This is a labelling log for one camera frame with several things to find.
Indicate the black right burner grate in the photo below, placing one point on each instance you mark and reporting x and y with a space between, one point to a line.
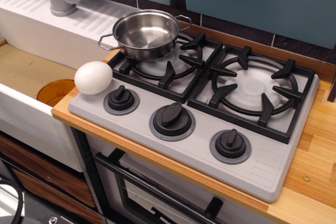
258 93

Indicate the wooden drawer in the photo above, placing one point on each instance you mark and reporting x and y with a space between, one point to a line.
45 169
71 208

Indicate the lower wooden drawer front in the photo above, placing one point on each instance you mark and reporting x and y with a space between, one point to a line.
71 208

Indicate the upper wooden drawer front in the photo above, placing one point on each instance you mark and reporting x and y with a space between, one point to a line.
45 169

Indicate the grey toy stove top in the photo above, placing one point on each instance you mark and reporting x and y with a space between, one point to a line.
261 175

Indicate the white sink unit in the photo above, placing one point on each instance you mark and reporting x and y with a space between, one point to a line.
39 48

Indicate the black oven door handle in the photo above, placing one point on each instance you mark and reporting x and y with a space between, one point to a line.
152 189

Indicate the black left stove knob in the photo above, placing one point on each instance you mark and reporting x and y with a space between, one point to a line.
121 101

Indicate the black right stove knob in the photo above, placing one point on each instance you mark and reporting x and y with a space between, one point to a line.
230 147

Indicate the right teal wall cabinet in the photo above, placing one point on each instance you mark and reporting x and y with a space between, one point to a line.
311 21

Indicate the black burner grate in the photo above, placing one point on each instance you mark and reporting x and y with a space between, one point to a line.
173 77
258 93

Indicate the stainless steel pot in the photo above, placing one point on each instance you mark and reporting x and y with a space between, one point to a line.
144 35

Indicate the white egg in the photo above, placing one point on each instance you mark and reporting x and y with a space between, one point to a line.
93 77

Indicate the black left burner grate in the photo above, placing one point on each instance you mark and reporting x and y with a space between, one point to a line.
173 77

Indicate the black stove knob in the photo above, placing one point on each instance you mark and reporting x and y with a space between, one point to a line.
121 101
172 122
230 147

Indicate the oven door with window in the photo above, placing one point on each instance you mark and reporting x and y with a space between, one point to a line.
143 207

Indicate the brass screw in countertop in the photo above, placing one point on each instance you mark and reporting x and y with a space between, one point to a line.
307 178

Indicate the black middle stove knob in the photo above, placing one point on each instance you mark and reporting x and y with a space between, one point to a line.
172 122

